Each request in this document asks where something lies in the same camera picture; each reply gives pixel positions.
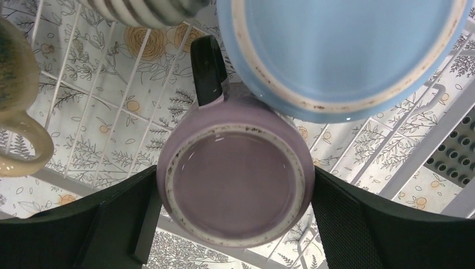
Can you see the white wire dish rack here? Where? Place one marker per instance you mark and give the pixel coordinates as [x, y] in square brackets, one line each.
[235, 172]

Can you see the beige ceramic teapot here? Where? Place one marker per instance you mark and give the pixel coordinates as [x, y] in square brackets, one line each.
[19, 90]

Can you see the floral table mat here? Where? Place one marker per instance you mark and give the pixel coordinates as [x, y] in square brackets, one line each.
[109, 96]

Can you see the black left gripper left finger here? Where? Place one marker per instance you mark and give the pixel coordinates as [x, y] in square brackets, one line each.
[111, 228]

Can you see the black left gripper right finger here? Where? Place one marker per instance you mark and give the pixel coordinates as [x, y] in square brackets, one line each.
[359, 229]

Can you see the beige ribbed cup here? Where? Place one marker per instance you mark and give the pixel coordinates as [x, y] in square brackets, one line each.
[152, 14]

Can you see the grey lego baseplate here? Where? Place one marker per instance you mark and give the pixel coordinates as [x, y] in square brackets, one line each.
[454, 157]

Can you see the light blue cup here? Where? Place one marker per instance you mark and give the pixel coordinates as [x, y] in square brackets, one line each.
[337, 61]

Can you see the mauve pink cup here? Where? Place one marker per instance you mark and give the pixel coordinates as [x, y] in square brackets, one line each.
[233, 172]

